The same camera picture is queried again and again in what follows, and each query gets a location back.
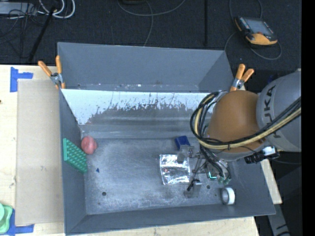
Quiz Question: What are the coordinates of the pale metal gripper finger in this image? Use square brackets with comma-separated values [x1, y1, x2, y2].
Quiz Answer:
[183, 180, 203, 199]
[176, 145, 195, 164]

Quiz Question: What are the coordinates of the blue small block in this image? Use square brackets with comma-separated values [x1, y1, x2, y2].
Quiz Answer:
[174, 135, 191, 151]

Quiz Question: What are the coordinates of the silver foil packet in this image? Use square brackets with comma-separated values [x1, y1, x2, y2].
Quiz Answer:
[159, 153, 192, 186]

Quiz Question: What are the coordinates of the white tape roll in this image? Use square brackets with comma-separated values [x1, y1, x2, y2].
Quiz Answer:
[220, 186, 236, 206]

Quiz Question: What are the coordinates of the grey metal bin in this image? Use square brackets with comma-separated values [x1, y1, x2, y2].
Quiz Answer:
[57, 42, 277, 236]

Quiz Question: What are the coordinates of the pink toy peach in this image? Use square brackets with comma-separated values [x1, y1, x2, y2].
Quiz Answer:
[81, 135, 98, 155]

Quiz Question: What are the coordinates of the green studded flat block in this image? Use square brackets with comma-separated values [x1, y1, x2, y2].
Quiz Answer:
[63, 138, 89, 175]

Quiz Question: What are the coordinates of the pale brown cardboard board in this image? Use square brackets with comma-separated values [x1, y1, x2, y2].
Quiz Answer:
[14, 78, 65, 226]

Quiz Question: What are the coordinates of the pale green plastic thing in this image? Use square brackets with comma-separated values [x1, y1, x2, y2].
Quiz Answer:
[0, 202, 14, 234]

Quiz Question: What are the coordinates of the black cylinder on white bracket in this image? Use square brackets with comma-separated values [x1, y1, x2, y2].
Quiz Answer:
[244, 146, 281, 165]

